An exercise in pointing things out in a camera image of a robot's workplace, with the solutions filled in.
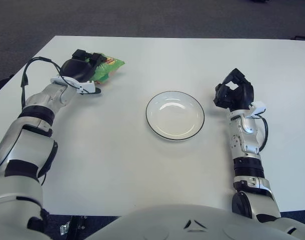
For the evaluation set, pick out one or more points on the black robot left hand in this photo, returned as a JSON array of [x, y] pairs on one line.
[[77, 70]]

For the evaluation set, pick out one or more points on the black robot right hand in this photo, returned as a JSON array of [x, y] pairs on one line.
[[246, 95]]

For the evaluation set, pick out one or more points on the green potato chip bag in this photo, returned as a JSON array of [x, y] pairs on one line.
[[112, 65]]

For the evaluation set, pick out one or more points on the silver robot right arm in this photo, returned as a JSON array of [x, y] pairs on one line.
[[245, 147]]

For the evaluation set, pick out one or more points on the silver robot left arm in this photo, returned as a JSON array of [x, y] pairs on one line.
[[17, 147]]

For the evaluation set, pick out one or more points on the white plate black rim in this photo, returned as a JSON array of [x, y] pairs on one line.
[[175, 117]]

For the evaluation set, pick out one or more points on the grey robot torso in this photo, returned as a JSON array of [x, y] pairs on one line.
[[155, 225]]

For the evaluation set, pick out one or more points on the black frame with metal bracket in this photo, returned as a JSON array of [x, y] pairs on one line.
[[77, 225]]

